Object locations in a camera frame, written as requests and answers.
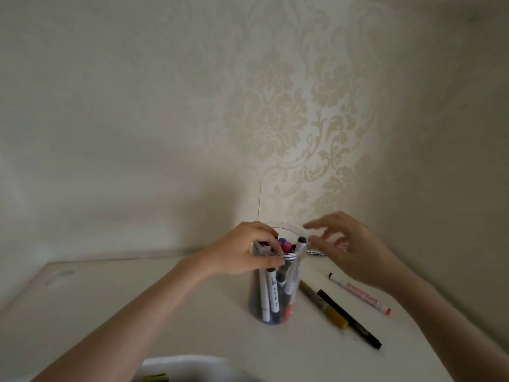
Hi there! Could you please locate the person's left hand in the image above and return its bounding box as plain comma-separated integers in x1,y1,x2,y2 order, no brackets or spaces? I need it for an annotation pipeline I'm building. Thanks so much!
196,221,285,277

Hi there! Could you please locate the person's right hand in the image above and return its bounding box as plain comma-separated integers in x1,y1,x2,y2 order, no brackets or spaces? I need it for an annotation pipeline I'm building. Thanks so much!
302,211,400,292

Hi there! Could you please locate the clear plastic jar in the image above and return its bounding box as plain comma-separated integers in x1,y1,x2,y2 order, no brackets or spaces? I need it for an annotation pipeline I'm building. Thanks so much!
249,221,309,326

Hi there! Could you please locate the person's left forearm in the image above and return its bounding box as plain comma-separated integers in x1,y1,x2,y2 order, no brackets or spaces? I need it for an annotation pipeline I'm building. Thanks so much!
31,254,211,382

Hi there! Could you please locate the person's right forearm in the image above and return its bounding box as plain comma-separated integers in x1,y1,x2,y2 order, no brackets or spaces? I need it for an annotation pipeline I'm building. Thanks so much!
381,265,509,382

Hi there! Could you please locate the bunch of assorted markers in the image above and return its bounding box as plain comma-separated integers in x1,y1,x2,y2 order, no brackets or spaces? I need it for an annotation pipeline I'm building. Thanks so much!
254,236,308,324

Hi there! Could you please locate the white marker with red label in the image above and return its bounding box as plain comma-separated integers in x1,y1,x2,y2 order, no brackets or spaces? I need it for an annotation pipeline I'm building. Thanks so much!
328,272,393,316

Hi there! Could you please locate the yellow marker with gold cap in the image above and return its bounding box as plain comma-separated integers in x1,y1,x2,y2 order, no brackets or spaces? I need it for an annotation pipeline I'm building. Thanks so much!
299,280,350,330

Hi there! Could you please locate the black marker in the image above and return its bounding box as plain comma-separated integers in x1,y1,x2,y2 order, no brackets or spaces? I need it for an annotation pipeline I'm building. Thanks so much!
317,289,383,350

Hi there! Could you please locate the white plastic container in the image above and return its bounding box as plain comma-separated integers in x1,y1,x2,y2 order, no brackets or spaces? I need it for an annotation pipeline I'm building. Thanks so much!
137,355,249,382

